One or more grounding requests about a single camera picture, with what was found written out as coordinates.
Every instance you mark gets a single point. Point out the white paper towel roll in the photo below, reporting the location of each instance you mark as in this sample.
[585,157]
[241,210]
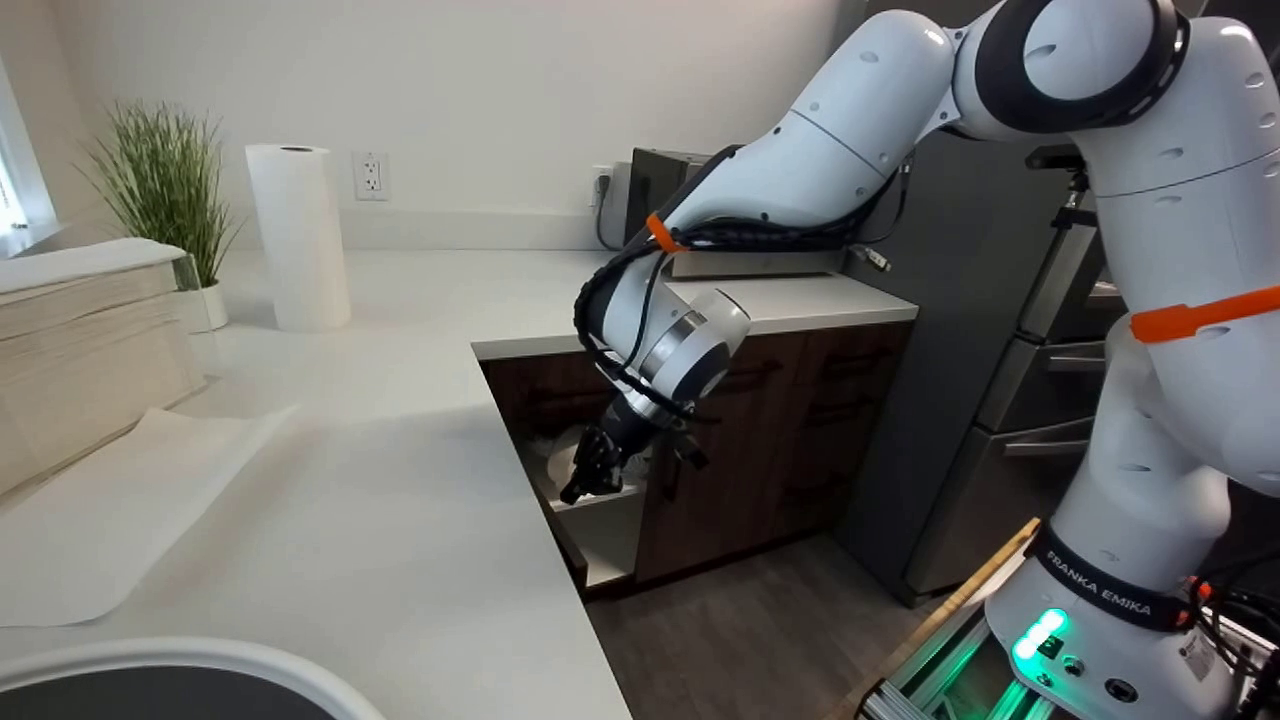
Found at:
[302,235]

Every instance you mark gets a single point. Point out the dark wood cabinet door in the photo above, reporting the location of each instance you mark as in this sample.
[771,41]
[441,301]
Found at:
[784,437]

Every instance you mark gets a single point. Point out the stainless steel dishwasher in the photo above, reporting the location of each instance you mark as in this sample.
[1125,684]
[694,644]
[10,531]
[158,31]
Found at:
[999,381]

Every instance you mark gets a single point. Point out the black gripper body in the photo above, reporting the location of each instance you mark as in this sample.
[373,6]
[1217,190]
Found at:
[608,444]

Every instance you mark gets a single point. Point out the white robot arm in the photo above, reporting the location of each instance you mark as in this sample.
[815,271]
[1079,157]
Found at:
[1178,124]

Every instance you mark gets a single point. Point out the green potted plant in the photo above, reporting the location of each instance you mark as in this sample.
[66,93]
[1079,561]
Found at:
[158,169]

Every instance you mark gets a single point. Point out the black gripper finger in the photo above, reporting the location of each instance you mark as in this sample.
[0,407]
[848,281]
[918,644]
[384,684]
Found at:
[573,490]

